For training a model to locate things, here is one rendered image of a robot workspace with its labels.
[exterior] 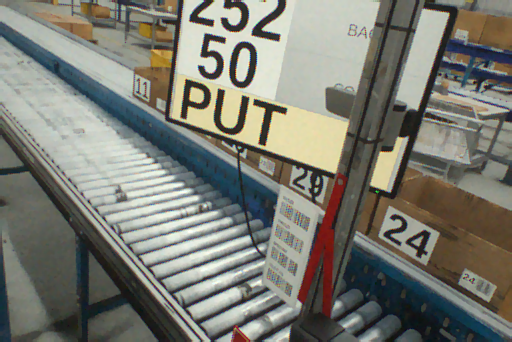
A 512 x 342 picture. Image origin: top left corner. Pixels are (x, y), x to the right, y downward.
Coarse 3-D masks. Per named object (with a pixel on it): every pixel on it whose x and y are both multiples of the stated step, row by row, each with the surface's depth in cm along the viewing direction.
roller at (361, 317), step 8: (368, 304) 121; (376, 304) 121; (360, 312) 117; (368, 312) 118; (376, 312) 119; (344, 320) 113; (352, 320) 113; (360, 320) 115; (368, 320) 117; (352, 328) 112; (360, 328) 114
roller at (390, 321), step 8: (384, 320) 116; (392, 320) 116; (376, 328) 112; (384, 328) 113; (392, 328) 114; (400, 328) 117; (360, 336) 109; (368, 336) 109; (376, 336) 110; (384, 336) 111; (392, 336) 115
